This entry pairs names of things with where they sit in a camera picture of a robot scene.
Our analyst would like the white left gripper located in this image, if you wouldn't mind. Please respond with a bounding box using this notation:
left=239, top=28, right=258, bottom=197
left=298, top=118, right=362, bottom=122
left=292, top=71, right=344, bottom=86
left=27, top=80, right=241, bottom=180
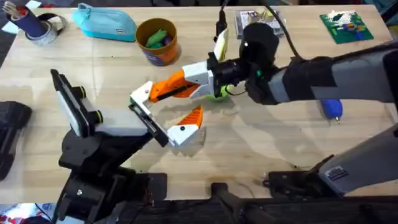
left=90, top=80, right=205, bottom=148

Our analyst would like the orange ribbed wedge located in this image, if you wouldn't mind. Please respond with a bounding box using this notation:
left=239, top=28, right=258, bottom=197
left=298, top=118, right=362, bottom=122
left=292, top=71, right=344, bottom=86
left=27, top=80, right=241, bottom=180
left=149, top=70, right=190, bottom=103

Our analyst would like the small lime green object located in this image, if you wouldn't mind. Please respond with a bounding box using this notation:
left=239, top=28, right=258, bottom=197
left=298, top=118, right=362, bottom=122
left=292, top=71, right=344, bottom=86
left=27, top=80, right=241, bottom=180
left=206, top=86, right=230, bottom=102

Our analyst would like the pale upright right wrist plate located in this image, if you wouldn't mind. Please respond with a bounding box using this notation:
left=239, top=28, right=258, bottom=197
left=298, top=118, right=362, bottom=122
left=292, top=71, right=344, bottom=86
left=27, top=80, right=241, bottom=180
left=213, top=28, right=230, bottom=62

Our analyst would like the clear box with blocks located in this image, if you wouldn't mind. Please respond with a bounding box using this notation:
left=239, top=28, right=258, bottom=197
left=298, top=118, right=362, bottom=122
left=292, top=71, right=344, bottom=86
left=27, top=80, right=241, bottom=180
left=234, top=9, right=285, bottom=40

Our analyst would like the black upright left wrist plate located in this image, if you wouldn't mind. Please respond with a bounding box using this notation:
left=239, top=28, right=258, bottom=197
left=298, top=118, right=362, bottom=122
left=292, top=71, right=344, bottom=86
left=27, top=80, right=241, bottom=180
left=50, top=68, right=91, bottom=138

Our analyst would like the teal zip bag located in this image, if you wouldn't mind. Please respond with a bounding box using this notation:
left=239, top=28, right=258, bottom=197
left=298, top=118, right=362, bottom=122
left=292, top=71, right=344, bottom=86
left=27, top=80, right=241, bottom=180
left=72, top=2, right=138, bottom=43

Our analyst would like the grey tape roll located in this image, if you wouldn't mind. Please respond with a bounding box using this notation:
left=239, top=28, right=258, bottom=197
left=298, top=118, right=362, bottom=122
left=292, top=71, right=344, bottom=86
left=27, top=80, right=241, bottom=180
left=25, top=27, right=59, bottom=47

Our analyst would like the black case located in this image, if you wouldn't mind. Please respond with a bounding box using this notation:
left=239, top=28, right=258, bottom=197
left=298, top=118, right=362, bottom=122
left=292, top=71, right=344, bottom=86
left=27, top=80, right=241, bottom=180
left=0, top=100, right=33, bottom=182

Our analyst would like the green board with blocks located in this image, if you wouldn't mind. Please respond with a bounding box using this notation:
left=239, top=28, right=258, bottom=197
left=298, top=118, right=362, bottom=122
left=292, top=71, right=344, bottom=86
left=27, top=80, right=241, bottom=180
left=319, top=10, right=375, bottom=45

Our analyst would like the navy cup with tools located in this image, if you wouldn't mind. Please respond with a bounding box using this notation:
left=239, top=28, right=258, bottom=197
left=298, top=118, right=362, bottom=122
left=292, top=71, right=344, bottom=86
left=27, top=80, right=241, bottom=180
left=2, top=1, right=48, bottom=39

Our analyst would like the pale paper sheet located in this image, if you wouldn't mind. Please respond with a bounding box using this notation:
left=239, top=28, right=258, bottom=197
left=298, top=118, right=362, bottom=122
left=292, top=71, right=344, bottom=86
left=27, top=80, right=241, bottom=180
left=1, top=0, right=43, bottom=35

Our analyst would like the black cable with plug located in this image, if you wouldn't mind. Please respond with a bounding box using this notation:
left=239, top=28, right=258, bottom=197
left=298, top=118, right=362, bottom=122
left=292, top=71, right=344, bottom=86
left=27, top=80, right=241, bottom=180
left=213, top=0, right=229, bottom=44

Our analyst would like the thick black cable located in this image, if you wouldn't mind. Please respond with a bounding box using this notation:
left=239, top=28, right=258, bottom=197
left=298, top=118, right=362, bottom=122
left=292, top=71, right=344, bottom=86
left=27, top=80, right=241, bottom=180
left=262, top=2, right=301, bottom=59

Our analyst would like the black tape ring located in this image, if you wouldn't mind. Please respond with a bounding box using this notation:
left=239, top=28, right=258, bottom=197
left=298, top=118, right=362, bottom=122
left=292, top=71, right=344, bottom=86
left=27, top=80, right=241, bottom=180
left=37, top=12, right=68, bottom=35

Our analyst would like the black rail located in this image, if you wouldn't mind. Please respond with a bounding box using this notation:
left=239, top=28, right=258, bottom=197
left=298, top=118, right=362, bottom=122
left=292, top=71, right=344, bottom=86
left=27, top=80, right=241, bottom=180
left=118, top=172, right=398, bottom=224

